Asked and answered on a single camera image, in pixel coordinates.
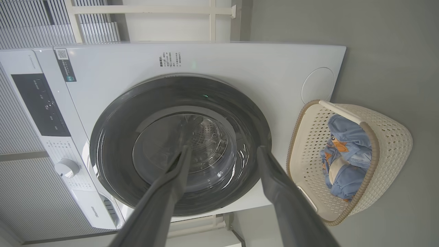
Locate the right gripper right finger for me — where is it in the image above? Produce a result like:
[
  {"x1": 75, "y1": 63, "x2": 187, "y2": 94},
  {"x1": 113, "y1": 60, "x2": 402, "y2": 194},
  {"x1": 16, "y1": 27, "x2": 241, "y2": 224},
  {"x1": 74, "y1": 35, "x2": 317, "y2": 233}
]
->
[{"x1": 257, "y1": 146, "x2": 340, "y2": 247}]

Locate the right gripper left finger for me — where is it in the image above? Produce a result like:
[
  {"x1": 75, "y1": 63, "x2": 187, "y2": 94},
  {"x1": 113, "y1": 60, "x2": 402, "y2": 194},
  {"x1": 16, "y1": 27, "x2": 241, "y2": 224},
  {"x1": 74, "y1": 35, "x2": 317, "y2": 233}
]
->
[{"x1": 109, "y1": 146, "x2": 192, "y2": 247}]

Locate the blue cartoon print garment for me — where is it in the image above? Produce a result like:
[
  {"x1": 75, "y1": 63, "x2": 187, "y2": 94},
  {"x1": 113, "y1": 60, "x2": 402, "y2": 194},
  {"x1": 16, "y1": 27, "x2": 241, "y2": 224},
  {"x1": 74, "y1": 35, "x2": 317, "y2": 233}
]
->
[
  {"x1": 327, "y1": 114, "x2": 372, "y2": 168},
  {"x1": 320, "y1": 144, "x2": 368, "y2": 201}
]

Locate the washing machine door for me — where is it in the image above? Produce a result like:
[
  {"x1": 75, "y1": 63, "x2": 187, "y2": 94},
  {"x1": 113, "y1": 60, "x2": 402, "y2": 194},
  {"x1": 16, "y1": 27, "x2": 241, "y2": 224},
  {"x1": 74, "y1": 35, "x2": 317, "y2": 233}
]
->
[{"x1": 90, "y1": 74, "x2": 272, "y2": 216}]

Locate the white cylindrical plastic knob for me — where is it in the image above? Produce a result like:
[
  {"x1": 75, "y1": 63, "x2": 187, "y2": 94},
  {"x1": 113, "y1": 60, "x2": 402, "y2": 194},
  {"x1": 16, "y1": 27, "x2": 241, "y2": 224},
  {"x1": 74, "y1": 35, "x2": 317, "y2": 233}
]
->
[{"x1": 54, "y1": 158, "x2": 80, "y2": 178}]

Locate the white front-load washing machine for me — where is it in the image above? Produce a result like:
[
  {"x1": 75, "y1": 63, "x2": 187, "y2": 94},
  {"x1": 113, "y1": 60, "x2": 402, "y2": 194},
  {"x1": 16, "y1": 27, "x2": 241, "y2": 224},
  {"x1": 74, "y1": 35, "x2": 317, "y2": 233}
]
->
[{"x1": 0, "y1": 42, "x2": 347, "y2": 230}]

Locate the cream perforated laundry basket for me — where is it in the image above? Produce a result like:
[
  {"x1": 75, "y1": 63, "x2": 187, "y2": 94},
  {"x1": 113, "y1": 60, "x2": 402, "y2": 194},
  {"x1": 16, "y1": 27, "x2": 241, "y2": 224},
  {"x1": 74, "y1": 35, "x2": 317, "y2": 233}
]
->
[{"x1": 286, "y1": 99, "x2": 413, "y2": 226}]

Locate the dark QR code sticker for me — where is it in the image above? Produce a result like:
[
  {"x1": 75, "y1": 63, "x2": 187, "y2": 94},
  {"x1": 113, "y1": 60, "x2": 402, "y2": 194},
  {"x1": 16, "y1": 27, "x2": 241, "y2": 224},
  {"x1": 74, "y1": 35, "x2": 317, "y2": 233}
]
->
[{"x1": 55, "y1": 48, "x2": 77, "y2": 83}]

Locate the white metal frame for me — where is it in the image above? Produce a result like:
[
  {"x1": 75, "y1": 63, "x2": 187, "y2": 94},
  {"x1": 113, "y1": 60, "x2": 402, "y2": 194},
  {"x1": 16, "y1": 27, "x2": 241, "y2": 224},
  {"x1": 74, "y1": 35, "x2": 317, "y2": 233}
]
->
[{"x1": 65, "y1": 0, "x2": 238, "y2": 44}]

